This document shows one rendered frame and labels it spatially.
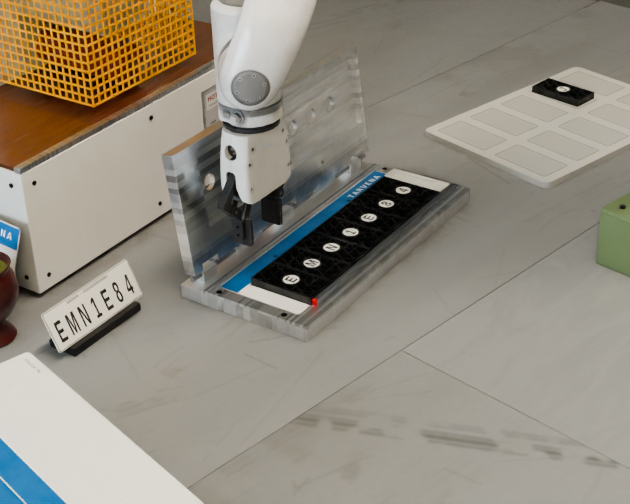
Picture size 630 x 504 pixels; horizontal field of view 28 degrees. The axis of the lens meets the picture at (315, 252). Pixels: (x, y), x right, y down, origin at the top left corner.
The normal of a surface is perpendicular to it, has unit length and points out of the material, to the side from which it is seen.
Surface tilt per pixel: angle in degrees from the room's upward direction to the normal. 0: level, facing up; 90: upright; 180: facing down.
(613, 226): 90
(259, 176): 90
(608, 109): 0
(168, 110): 90
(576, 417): 0
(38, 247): 90
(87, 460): 0
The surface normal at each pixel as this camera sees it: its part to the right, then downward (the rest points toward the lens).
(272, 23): 0.17, 0.17
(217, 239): 0.82, 0.16
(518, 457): -0.03, -0.86
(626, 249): -0.70, 0.38
